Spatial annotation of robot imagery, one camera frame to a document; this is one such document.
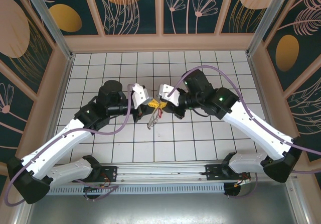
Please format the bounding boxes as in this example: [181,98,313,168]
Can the grey metal shelf plate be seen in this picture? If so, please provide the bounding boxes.
[25,192,294,224]

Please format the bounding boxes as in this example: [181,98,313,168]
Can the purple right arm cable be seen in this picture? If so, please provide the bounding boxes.
[169,65,321,157]

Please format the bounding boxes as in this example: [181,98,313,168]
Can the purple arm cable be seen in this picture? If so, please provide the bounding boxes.
[4,83,137,207]
[169,65,321,157]

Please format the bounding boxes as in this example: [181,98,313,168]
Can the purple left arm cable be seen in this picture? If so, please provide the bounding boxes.
[4,83,137,207]

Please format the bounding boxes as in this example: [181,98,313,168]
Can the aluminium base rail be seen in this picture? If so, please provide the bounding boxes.
[101,162,226,184]

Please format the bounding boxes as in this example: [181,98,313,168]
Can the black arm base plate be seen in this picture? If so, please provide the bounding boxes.
[205,163,226,182]
[100,165,118,182]

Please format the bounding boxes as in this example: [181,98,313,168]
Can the grey slotted cable duct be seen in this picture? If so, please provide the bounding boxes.
[47,183,225,196]

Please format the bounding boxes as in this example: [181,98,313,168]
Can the aluminium corner post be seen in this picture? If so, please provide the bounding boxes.
[21,0,76,60]
[245,0,285,56]

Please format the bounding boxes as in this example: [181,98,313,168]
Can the aluminium side frame rail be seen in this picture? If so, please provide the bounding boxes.
[12,201,33,224]
[285,176,310,224]

